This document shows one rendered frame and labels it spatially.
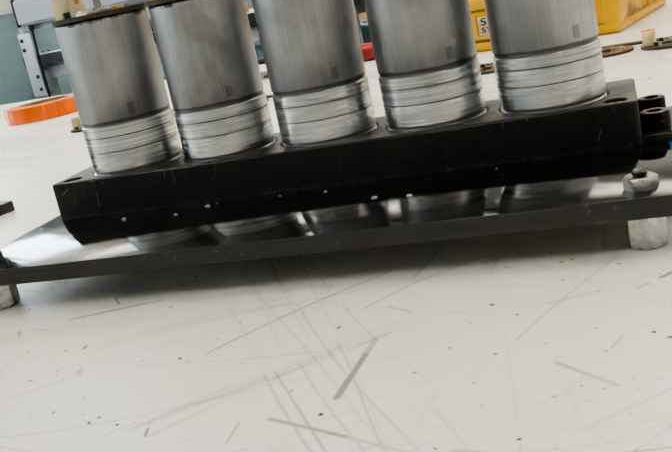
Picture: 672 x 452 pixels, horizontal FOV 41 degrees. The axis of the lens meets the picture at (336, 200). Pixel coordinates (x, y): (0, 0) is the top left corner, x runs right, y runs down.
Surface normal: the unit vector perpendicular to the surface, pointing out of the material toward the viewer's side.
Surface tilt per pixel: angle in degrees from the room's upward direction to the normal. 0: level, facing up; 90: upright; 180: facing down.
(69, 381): 0
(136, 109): 90
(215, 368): 0
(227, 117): 90
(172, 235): 0
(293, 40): 90
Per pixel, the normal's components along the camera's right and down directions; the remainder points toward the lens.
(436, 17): 0.27, 0.18
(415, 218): -0.20, -0.95
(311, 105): -0.15, 0.27
